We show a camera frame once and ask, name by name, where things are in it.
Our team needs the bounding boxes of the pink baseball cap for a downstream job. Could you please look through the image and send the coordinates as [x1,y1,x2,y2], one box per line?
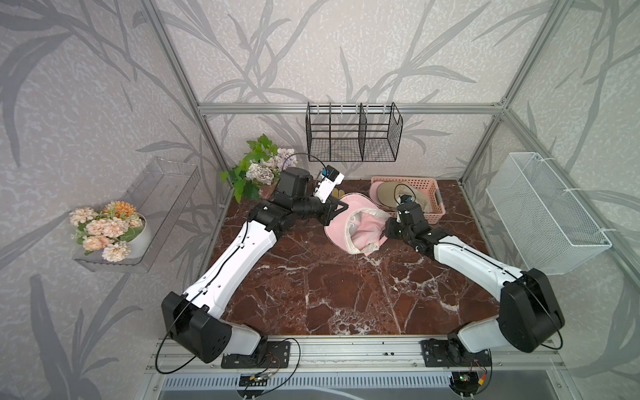
[324,193,391,256]

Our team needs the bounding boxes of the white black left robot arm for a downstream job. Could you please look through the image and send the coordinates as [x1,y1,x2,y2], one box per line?
[161,166,348,363]

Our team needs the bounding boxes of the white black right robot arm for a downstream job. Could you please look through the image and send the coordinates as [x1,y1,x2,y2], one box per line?
[386,195,565,359]

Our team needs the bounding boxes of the beige baseball cap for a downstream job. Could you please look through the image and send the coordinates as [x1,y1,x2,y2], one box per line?
[378,181,432,213]

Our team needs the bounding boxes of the pink cap in basket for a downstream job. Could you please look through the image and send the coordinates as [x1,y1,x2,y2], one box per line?
[369,181,383,206]

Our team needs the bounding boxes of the pink glass vase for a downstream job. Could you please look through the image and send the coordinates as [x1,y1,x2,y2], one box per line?
[259,183,277,200]

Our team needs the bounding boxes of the pink plastic basket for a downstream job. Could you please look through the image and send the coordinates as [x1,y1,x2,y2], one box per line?
[371,176,446,225]

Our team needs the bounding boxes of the green and lilac flower bouquet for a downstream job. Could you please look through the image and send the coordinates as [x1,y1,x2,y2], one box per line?
[220,134,298,203]

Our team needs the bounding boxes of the white pot peach flowers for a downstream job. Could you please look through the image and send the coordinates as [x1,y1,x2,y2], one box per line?
[68,201,153,263]

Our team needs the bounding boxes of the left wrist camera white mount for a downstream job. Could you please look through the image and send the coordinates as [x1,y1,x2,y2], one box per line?
[313,165,345,203]

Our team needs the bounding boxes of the black wire wall basket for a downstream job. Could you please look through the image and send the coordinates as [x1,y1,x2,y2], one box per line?
[305,103,404,163]

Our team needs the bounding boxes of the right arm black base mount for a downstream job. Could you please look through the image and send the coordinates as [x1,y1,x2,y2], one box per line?
[420,338,492,368]

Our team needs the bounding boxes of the clear acrylic wall shelf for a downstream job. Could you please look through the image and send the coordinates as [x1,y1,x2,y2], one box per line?
[73,157,201,273]

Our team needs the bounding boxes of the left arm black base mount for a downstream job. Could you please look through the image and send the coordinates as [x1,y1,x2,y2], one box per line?
[221,340,292,369]

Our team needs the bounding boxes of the white mesh wall basket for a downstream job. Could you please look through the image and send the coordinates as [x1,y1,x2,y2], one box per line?
[487,153,612,275]

